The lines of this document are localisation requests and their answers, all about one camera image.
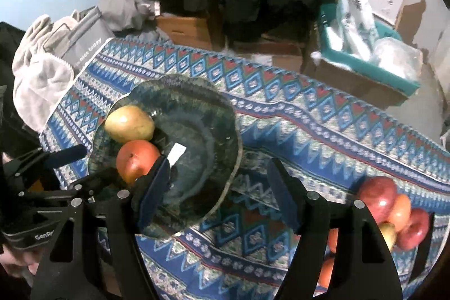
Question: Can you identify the dark cloth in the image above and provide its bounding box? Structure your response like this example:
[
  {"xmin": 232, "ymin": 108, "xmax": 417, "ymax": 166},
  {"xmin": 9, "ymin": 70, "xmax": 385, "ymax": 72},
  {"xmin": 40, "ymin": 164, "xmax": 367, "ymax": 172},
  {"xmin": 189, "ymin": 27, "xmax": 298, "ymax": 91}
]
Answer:
[{"xmin": 0, "ymin": 22, "xmax": 41, "ymax": 155}]

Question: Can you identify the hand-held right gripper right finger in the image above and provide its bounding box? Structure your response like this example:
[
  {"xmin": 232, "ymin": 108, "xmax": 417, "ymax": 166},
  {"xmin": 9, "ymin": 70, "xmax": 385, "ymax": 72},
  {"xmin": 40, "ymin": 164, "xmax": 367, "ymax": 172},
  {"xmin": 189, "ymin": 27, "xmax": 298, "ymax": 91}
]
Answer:
[{"xmin": 267, "ymin": 157, "xmax": 405, "ymax": 300}]

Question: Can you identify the white fleece towel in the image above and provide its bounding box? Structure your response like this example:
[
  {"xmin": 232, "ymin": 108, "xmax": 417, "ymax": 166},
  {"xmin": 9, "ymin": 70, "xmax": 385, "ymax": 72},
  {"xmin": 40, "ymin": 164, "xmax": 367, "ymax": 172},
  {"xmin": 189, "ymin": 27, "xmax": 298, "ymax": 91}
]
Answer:
[{"xmin": 12, "ymin": 15, "xmax": 76, "ymax": 132}]

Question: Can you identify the blue patterned tablecloth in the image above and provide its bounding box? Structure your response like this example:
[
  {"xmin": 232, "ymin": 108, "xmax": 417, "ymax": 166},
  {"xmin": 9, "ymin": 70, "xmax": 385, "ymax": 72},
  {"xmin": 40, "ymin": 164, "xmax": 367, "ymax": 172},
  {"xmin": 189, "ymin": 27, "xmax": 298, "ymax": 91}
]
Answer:
[{"xmin": 39, "ymin": 35, "xmax": 450, "ymax": 300}]

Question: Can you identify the dark green glass bowl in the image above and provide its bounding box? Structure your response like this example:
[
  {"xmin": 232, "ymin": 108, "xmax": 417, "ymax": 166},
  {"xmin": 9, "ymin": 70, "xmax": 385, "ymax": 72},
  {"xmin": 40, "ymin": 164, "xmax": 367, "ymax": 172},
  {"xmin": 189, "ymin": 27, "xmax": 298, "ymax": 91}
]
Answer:
[{"xmin": 88, "ymin": 74, "xmax": 243, "ymax": 239}]

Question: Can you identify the grey tote bag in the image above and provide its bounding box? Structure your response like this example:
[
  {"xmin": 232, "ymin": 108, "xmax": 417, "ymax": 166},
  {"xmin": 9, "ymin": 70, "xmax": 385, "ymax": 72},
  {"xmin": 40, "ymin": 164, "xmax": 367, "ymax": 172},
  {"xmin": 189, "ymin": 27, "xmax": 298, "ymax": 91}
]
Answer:
[{"xmin": 46, "ymin": 8, "xmax": 113, "ymax": 70}]

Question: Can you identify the clear plastic bag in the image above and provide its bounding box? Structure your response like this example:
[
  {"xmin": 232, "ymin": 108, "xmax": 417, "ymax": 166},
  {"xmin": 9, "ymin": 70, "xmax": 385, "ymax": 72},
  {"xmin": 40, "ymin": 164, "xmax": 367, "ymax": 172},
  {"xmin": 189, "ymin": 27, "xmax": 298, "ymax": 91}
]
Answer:
[{"xmin": 373, "ymin": 36, "xmax": 424, "ymax": 81}]

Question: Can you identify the small orange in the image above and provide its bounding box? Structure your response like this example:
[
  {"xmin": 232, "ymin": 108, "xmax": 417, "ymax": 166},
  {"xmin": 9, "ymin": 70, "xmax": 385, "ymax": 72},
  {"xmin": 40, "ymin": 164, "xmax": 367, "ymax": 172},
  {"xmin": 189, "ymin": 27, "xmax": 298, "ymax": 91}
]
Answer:
[
  {"xmin": 318, "ymin": 256, "xmax": 334, "ymax": 288},
  {"xmin": 387, "ymin": 194, "xmax": 412, "ymax": 232},
  {"xmin": 327, "ymin": 228, "xmax": 339, "ymax": 253}
]

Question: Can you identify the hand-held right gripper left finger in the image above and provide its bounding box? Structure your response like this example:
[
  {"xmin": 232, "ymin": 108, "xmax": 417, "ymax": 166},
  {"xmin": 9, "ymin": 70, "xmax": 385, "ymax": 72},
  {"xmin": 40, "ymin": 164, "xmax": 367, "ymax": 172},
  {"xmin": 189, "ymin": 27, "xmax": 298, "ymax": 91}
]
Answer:
[{"xmin": 30, "ymin": 157, "xmax": 173, "ymax": 300}]

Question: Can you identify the teal plastic bin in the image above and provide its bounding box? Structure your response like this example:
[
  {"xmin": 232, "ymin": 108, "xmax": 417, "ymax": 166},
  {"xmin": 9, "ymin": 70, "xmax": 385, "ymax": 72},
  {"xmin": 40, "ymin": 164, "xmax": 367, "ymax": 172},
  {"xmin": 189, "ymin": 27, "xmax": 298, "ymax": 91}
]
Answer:
[{"xmin": 316, "ymin": 3, "xmax": 420, "ymax": 97}]

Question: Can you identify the red apple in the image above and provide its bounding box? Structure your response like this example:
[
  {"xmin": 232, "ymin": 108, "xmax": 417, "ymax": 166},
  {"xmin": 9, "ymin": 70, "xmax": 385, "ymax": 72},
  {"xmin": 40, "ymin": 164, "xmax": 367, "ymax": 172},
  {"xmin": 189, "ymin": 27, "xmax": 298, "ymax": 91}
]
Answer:
[
  {"xmin": 357, "ymin": 176, "xmax": 399, "ymax": 223},
  {"xmin": 395, "ymin": 208, "xmax": 430, "ymax": 251}
]

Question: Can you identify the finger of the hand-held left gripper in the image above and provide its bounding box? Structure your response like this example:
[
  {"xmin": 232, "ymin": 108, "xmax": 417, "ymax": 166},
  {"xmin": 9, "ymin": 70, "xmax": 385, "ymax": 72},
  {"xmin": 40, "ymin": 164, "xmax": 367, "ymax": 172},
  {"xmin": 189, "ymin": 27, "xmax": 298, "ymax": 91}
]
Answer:
[
  {"xmin": 3, "ymin": 144, "xmax": 87, "ymax": 182},
  {"xmin": 68, "ymin": 167, "xmax": 123, "ymax": 194}
]

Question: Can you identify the crumpled grey jacket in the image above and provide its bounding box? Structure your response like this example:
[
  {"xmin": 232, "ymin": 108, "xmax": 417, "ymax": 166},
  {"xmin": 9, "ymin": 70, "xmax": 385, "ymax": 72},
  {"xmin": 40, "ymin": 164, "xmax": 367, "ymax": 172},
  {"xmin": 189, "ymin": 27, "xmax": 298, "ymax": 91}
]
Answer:
[{"xmin": 98, "ymin": 0, "xmax": 159, "ymax": 31}]

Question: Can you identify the large orange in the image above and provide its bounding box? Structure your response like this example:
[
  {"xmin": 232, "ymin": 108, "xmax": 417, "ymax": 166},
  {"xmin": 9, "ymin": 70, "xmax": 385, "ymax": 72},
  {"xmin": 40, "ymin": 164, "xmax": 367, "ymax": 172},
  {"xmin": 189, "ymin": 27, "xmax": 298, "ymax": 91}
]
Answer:
[{"xmin": 116, "ymin": 140, "xmax": 161, "ymax": 184}]

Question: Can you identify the yellow apple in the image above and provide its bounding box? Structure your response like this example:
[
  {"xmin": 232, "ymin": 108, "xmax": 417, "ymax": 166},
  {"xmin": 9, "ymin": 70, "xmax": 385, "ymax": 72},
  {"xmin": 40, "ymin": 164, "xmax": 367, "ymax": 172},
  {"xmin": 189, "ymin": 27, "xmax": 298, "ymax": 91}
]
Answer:
[
  {"xmin": 379, "ymin": 222, "xmax": 397, "ymax": 251},
  {"xmin": 104, "ymin": 105, "xmax": 155, "ymax": 143}
]

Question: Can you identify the person's left hand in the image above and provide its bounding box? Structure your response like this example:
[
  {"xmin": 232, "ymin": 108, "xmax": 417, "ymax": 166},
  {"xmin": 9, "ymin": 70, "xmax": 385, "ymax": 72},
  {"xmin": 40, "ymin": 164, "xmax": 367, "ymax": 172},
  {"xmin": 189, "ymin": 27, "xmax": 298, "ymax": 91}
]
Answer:
[{"xmin": 0, "ymin": 252, "xmax": 40, "ymax": 275}]

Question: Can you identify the cardboard box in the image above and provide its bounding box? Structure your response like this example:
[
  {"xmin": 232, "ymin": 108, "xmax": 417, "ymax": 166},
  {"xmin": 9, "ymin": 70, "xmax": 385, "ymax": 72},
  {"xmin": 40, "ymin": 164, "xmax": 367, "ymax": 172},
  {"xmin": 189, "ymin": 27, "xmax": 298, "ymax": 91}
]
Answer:
[
  {"xmin": 306, "ymin": 50, "xmax": 408, "ymax": 111},
  {"xmin": 228, "ymin": 33, "xmax": 306, "ymax": 72},
  {"xmin": 156, "ymin": 15, "xmax": 226, "ymax": 49}
]

